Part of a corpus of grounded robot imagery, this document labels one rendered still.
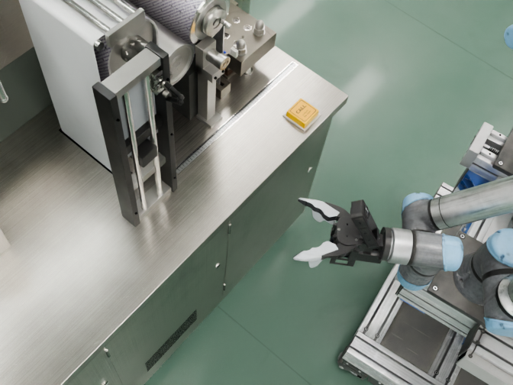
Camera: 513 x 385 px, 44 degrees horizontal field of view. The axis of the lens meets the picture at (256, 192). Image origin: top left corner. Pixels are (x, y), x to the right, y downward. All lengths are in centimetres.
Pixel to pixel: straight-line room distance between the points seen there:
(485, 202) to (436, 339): 109
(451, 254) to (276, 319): 130
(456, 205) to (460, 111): 185
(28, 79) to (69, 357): 74
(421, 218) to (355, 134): 157
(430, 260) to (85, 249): 86
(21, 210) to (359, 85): 194
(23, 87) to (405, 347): 154
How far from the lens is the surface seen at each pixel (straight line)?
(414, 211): 150
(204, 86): 173
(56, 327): 162
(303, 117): 186
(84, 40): 135
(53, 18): 142
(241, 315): 254
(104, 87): 125
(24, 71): 179
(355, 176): 289
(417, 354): 240
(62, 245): 169
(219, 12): 160
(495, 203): 142
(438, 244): 136
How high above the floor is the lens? 240
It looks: 60 degrees down
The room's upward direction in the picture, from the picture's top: 9 degrees clockwise
